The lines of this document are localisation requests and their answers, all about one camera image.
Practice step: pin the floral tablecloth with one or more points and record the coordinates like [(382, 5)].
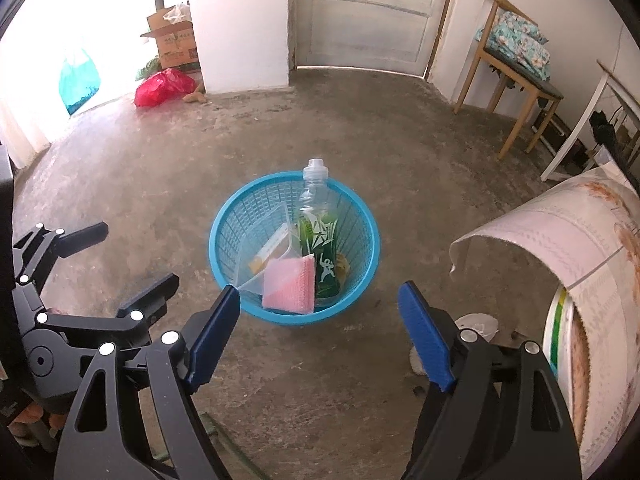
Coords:
[(585, 230)]

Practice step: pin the stacked cardboard boxes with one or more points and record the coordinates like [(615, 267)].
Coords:
[(172, 30)]

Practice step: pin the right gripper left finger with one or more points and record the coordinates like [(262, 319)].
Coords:
[(133, 416)]

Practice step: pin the red plastic bag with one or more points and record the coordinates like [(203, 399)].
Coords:
[(162, 86)]

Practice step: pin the clear plastic bag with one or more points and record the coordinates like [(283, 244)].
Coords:
[(252, 240)]

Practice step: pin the green plastic bottle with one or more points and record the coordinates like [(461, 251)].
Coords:
[(317, 231)]

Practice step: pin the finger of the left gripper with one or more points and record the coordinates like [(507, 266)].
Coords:
[(148, 306), (36, 252)]

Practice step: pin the white long table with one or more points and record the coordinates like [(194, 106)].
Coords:
[(628, 102)]

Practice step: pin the black cloth on box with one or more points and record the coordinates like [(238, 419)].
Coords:
[(604, 135)]

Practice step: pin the wooden chair with cushion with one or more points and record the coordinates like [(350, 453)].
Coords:
[(536, 89)]

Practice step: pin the floral fabric on chair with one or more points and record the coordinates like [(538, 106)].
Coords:
[(521, 41)]

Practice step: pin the pink sponge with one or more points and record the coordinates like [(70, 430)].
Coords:
[(289, 285)]

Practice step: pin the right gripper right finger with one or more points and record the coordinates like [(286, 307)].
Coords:
[(490, 412)]

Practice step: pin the blue plastic waste basket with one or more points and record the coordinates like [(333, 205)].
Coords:
[(253, 213)]

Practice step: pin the grey wooden door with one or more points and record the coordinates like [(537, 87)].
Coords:
[(390, 35)]

